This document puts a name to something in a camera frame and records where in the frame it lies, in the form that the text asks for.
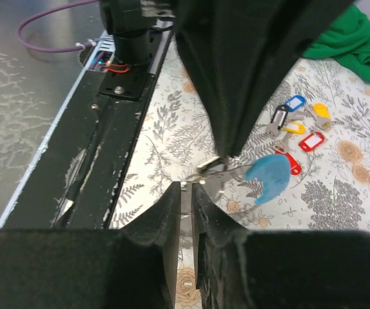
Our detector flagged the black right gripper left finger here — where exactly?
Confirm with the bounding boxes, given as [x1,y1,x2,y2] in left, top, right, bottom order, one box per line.
[0,182,181,308]

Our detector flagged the yellow key tag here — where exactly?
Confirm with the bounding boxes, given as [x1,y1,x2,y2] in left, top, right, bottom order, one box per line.
[313,102,331,131]
[282,121,306,135]

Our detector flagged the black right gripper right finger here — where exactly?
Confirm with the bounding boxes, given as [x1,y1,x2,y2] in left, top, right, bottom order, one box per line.
[191,183,370,308]

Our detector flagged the black key tag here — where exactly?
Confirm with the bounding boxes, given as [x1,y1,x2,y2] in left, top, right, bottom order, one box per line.
[266,104,289,138]

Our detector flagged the white slotted cable duct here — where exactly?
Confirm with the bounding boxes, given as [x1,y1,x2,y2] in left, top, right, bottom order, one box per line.
[85,35,115,72]

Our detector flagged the red outlined key tag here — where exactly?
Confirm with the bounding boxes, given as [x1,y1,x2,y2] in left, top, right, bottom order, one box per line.
[298,131,326,152]

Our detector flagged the floral patterned tablecloth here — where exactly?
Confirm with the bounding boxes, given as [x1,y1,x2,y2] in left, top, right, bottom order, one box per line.
[109,35,370,309]

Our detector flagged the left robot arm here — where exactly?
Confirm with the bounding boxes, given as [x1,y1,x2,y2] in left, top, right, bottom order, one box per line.
[99,1,351,158]

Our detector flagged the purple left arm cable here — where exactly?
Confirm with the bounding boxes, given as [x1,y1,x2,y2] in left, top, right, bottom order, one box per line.
[17,0,101,53]

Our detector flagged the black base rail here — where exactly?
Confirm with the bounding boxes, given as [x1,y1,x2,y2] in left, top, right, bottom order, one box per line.
[0,32,173,230]

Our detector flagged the dark blue key tag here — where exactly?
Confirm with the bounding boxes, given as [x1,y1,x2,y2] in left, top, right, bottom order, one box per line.
[284,95,306,112]

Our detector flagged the green crumpled cloth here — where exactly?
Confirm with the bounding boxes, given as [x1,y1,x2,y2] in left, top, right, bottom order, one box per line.
[304,5,370,83]

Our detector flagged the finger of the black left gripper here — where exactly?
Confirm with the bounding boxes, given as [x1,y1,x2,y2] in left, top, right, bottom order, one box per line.
[173,0,351,158]

